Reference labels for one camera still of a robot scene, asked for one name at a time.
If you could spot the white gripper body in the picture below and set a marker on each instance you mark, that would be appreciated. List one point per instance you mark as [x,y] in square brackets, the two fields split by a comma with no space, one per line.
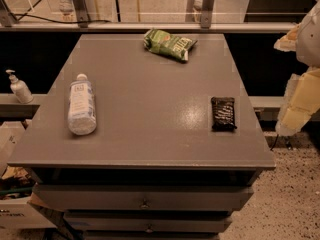
[310,40]

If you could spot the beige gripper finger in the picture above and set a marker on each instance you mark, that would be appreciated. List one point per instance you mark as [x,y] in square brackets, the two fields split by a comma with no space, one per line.
[287,42]
[301,101]

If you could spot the clear blue plastic bottle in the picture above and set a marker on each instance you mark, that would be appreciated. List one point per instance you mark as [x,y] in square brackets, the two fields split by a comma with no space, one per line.
[81,113]

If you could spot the white pump dispenser bottle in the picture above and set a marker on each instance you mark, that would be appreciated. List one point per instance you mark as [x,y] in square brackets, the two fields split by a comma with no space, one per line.
[19,88]

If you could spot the black snack packet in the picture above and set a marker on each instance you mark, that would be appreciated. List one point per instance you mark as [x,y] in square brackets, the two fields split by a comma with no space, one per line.
[223,114]

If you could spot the green chip bag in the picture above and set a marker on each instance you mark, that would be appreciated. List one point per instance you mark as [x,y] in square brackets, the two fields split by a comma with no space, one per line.
[163,43]

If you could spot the grey drawer cabinet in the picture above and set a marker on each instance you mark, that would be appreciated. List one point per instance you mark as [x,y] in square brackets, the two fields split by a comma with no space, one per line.
[153,141]

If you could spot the upper drawer knob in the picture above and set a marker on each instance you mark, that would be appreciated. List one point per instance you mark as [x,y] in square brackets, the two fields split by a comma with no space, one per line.
[144,205]

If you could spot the drawer knob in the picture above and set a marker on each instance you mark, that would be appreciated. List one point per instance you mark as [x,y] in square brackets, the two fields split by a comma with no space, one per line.
[149,229]
[144,205]

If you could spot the lower drawer knob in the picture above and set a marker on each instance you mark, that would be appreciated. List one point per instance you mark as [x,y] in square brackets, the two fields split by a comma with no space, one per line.
[149,229]

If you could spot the grey side shelf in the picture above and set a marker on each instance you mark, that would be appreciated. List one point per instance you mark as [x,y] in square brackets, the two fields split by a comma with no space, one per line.
[10,107]

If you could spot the white cardboard box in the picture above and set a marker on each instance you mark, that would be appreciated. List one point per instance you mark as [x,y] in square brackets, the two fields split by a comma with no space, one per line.
[19,214]

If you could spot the metal rail frame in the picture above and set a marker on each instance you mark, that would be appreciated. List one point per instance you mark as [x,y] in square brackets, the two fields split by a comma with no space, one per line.
[130,16]

